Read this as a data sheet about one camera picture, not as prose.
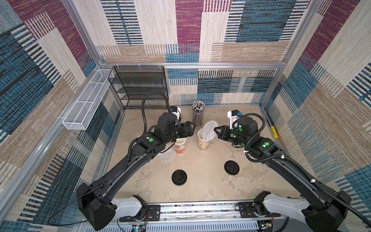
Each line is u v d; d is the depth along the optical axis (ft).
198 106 3.13
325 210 1.23
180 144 2.72
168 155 3.08
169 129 1.77
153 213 2.40
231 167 2.84
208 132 2.45
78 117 3.05
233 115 2.15
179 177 2.73
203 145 2.86
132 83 3.54
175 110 2.12
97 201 1.24
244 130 1.75
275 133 3.51
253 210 2.39
